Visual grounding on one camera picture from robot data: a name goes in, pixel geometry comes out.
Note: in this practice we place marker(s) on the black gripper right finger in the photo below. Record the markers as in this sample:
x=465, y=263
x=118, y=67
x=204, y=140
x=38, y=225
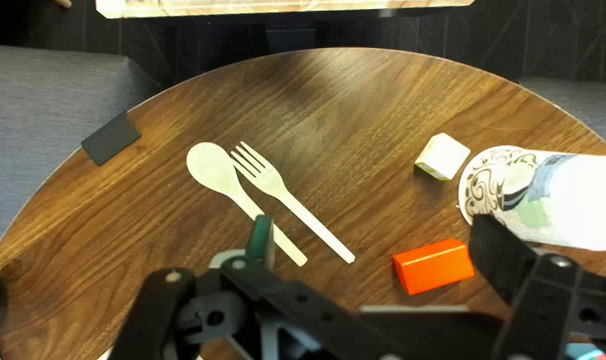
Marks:
x=550, y=296

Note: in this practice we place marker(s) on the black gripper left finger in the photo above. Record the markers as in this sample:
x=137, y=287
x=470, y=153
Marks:
x=262, y=317

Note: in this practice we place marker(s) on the patterned paper coffee cup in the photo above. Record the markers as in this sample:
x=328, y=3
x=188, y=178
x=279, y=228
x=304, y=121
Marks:
x=555, y=198

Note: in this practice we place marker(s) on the orange rectangular block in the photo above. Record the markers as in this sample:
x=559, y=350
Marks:
x=433, y=267

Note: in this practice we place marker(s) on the small white cube block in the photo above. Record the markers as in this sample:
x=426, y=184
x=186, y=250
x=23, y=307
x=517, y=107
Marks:
x=442, y=157

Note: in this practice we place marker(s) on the white plastic fork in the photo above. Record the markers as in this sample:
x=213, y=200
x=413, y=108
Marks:
x=266, y=178

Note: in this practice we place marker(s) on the round wooden table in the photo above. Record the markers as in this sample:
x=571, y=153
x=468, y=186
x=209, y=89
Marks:
x=343, y=126

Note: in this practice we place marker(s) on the black tape patch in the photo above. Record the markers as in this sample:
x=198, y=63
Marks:
x=110, y=138

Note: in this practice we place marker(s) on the dark grey sofa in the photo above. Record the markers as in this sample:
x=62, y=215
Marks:
x=48, y=102

